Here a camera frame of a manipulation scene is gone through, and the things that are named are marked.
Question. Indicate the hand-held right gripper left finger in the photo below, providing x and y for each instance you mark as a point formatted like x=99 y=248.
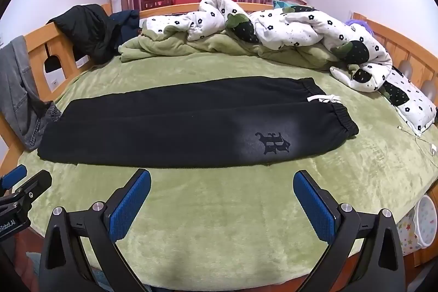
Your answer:
x=131 y=206

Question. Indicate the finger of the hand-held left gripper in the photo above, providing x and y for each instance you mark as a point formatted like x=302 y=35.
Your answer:
x=15 y=173
x=34 y=186

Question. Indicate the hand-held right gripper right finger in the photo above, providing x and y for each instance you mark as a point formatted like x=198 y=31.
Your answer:
x=313 y=206

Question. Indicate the black pants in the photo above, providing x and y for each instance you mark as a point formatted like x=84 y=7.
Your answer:
x=171 y=127

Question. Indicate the grey jeans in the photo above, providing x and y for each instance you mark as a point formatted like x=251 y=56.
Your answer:
x=17 y=90

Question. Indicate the green plush bed blanket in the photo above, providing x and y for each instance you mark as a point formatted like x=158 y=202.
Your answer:
x=219 y=227

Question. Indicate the star print cloth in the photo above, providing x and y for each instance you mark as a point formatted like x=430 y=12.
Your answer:
x=407 y=234

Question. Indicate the white round basket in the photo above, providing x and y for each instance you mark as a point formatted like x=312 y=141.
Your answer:
x=427 y=220

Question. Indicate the white floral pillow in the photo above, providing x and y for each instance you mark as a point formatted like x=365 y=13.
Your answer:
x=410 y=100

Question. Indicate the black jacket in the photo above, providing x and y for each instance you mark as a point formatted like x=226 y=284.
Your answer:
x=85 y=28

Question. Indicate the white floral quilt green lining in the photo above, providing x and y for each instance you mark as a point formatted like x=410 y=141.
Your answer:
x=280 y=27

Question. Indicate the navy garment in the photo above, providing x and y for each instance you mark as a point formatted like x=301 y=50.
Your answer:
x=125 y=21

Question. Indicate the purple fluffy item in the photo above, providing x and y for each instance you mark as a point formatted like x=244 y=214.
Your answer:
x=359 y=26

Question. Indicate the wooden chair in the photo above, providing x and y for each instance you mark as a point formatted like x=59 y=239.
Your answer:
x=157 y=2

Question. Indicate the white wall socket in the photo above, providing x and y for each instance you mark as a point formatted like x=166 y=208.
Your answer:
x=53 y=83

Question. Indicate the wooden bed frame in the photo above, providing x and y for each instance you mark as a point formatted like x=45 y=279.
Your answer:
x=63 y=42

